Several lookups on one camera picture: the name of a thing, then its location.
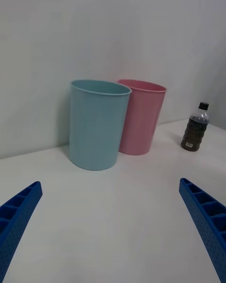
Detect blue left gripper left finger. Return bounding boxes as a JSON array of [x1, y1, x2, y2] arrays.
[[0, 181, 43, 283]]

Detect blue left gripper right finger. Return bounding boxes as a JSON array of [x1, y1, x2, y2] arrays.
[[178, 177, 226, 283]]

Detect dark drink plastic bottle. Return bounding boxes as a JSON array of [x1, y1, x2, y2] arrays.
[[180, 101, 210, 152]]

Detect pink plastic bin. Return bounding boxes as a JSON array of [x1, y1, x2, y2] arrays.
[[117, 79, 168, 156]]

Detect pale blue plastic bin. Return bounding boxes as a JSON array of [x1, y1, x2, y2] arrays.
[[68, 79, 132, 171]]

